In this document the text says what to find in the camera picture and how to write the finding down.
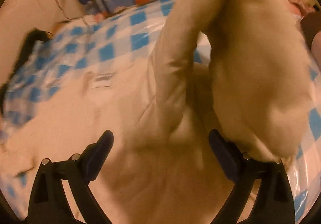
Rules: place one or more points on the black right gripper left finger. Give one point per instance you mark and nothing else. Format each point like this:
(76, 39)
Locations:
(48, 202)

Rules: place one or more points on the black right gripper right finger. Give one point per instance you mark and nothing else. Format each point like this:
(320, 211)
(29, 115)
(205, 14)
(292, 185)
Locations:
(274, 201)

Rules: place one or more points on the white quilted padded coat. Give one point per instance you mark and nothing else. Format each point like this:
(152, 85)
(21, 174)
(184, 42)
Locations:
(237, 65)

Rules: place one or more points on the black clothes at bed head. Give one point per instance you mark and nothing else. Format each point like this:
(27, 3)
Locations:
(26, 50)

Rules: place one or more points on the blue white checkered bed cover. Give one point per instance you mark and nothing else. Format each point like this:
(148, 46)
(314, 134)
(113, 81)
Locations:
(87, 46)

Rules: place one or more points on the pink garment on bed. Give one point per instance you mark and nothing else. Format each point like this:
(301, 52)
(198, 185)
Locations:
(300, 8)

